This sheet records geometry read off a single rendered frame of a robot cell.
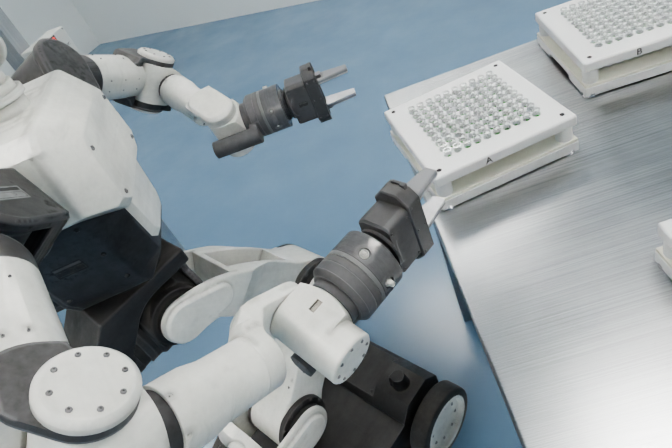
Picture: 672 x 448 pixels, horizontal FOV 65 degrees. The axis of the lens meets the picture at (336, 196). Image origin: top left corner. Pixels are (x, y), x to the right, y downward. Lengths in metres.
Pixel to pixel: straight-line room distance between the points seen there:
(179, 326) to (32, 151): 0.41
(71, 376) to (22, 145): 0.36
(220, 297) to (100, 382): 0.57
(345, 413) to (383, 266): 0.91
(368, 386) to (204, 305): 0.63
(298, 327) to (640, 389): 0.38
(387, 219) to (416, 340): 1.13
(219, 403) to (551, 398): 0.37
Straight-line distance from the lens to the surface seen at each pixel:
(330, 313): 0.60
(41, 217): 0.66
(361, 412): 1.49
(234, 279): 1.03
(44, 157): 0.73
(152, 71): 1.23
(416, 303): 1.83
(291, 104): 1.03
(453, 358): 1.70
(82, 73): 1.03
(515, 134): 0.89
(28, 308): 0.55
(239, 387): 0.52
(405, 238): 0.67
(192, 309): 0.98
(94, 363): 0.47
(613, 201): 0.87
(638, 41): 1.08
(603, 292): 0.76
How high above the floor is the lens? 1.44
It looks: 38 degrees down
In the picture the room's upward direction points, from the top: 24 degrees counter-clockwise
